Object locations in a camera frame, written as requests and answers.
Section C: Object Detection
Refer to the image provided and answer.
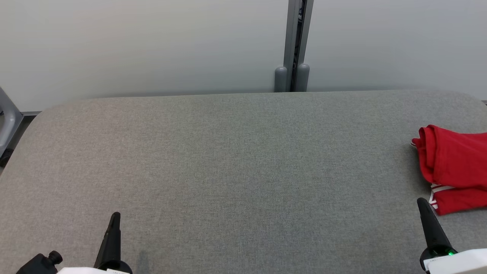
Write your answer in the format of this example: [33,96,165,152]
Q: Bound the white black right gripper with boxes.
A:
[417,197,487,274]

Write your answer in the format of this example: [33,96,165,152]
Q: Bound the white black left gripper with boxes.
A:
[57,212,134,274]

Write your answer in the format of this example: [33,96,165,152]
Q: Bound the red shorts with white stripe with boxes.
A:
[429,184,487,216]

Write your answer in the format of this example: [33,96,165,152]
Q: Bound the red white numbered jersey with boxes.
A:
[411,124,487,190]

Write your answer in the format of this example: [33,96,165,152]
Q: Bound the grey metal shelf rack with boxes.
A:
[0,87,24,168]

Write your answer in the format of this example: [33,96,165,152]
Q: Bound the grey partition post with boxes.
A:
[295,0,314,92]
[275,0,301,93]

